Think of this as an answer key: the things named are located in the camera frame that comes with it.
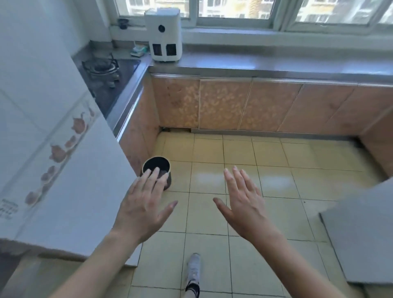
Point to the person's left hand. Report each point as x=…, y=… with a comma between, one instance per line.
x=141, y=211

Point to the person's right hand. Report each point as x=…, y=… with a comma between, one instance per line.
x=248, y=211

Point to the person's left forearm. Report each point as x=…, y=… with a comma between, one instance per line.
x=98, y=270

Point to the person's right forearm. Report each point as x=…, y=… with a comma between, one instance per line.
x=294, y=267

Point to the person's white sneaker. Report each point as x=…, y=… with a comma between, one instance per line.
x=194, y=267

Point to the person's black sock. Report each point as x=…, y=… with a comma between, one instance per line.
x=192, y=290

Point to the black round bin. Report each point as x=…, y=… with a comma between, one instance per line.
x=159, y=162

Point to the pink cabinet with steel top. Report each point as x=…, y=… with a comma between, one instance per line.
x=224, y=104

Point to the white countertop appliance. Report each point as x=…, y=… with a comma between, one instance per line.
x=162, y=37

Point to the small black object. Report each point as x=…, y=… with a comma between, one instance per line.
x=122, y=23

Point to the wide white framed window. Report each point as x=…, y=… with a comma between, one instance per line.
x=281, y=12

